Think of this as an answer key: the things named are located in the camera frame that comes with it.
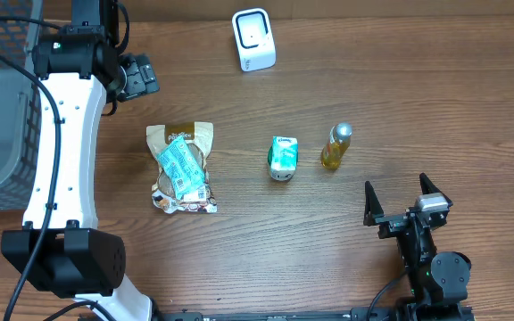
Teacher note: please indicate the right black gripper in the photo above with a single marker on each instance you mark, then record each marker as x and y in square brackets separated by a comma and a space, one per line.
[393, 223]

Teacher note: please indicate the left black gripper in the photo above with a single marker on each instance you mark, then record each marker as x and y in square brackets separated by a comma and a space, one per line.
[142, 78]

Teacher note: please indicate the yellow liquid bottle silver cap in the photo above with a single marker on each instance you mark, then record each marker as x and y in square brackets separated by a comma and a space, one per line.
[337, 144]

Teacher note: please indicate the teal tissue pack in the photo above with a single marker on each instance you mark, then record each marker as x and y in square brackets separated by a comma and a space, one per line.
[180, 165]
[283, 158]

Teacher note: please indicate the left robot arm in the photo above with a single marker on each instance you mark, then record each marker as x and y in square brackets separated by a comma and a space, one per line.
[82, 71]

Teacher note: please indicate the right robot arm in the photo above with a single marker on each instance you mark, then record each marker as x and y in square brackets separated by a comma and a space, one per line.
[438, 280]

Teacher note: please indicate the white barcode scanner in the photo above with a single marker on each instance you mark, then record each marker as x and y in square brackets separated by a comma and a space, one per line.
[254, 39]

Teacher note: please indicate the grey plastic shopping basket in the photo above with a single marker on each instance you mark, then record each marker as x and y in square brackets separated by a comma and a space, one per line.
[19, 106]

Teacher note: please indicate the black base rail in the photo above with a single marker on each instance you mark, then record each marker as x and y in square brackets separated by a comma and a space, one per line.
[356, 314]

